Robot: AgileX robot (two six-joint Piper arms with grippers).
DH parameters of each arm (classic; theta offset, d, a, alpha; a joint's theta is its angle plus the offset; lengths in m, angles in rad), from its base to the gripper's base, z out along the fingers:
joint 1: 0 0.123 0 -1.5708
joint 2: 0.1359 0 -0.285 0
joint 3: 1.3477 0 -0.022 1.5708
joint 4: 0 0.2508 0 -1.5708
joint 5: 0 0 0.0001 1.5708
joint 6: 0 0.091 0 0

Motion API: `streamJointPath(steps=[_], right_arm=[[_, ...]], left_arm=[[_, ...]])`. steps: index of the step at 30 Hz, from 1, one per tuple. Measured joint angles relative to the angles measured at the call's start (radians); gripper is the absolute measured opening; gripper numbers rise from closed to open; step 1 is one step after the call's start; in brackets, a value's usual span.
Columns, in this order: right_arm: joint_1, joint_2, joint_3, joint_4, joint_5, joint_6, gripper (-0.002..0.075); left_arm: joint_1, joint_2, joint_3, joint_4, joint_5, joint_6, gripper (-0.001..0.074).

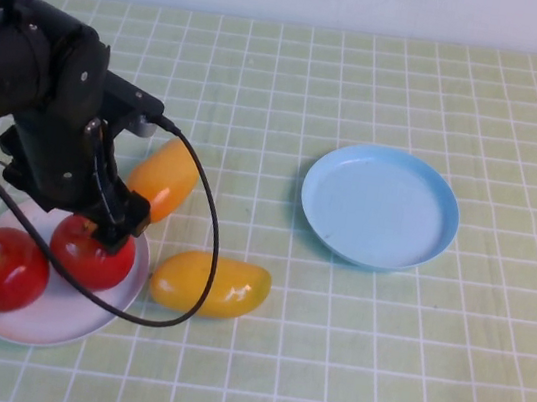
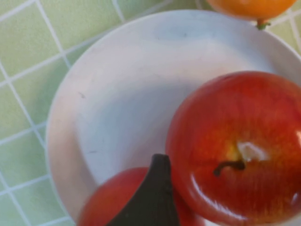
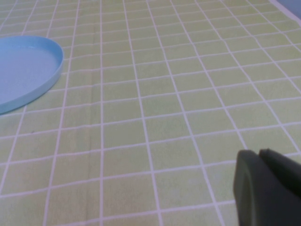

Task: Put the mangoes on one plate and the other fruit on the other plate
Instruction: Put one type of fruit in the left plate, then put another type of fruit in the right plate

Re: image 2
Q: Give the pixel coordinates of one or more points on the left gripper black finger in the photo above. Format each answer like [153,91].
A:
[152,200]

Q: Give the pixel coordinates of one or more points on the white round plate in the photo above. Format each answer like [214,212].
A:
[129,94]

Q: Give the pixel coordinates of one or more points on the green checkered tablecloth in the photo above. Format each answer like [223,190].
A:
[23,70]

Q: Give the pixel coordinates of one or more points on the red apple with long stem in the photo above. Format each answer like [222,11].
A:
[235,117]

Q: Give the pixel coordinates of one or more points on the red apple with short stem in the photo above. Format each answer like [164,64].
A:
[110,200]

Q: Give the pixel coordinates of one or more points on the orange mango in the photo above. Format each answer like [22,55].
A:
[247,9]

